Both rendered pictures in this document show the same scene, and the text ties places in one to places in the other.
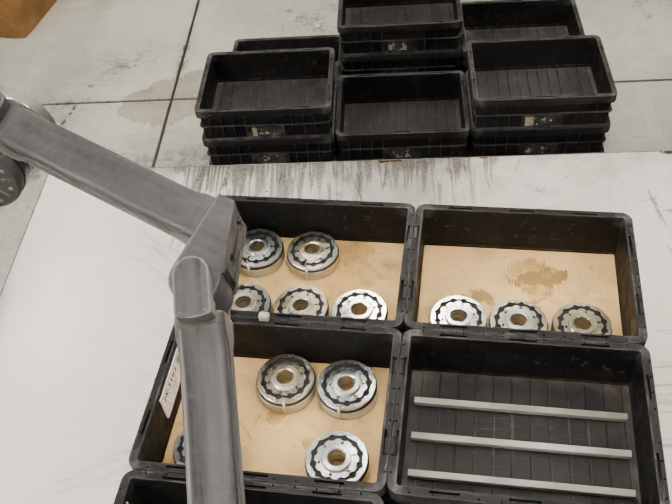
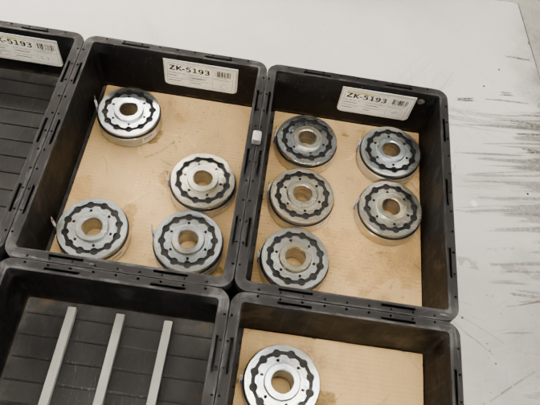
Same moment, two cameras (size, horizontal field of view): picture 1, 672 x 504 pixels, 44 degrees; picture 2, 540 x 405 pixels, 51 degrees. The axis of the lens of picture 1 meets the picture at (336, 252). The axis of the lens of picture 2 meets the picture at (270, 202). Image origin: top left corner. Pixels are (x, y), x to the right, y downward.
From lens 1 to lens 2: 0.97 m
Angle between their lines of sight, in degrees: 43
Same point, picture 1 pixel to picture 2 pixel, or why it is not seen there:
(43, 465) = (182, 36)
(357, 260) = (388, 267)
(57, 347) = (301, 32)
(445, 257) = (401, 382)
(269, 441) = (138, 173)
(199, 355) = not seen: outside the picture
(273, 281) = (350, 175)
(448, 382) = (194, 367)
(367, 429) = not seen: hidden behind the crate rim
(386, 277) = not seen: hidden behind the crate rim
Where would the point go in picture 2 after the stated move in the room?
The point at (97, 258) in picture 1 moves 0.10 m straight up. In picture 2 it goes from (408, 49) to (422, 15)
